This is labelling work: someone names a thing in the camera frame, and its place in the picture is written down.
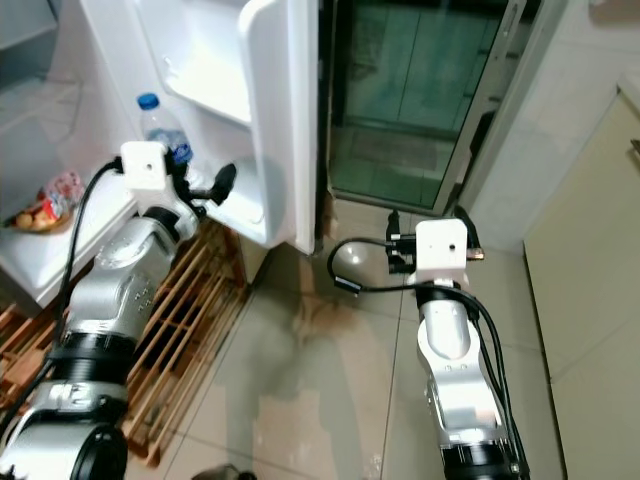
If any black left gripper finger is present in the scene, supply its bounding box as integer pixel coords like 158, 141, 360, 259
210, 163, 239, 208

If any clear water bottle blue cap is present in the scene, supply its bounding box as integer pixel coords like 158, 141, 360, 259
137, 92, 194, 167

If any white fridge door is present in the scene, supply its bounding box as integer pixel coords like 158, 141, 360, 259
80, 0, 321, 255

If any grey mini fridge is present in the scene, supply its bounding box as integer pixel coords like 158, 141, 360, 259
0, 0, 151, 311

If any wooden slatted wine rack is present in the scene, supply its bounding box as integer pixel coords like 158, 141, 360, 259
0, 220, 253, 471

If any dark glass door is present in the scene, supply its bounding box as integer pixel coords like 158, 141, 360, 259
318, 0, 548, 218

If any beige kitchen cabinet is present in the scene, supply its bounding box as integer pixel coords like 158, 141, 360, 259
523, 85, 640, 480

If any grey left robot leg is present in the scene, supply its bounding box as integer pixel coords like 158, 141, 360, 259
190, 462, 253, 480

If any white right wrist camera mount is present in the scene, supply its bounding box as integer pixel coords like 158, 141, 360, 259
415, 218, 470, 287

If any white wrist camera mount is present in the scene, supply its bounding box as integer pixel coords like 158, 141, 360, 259
415, 218, 470, 287
120, 140, 174, 197

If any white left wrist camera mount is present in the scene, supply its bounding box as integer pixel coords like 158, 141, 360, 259
120, 140, 174, 197

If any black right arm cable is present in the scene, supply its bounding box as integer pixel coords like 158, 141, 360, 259
325, 236, 528, 471

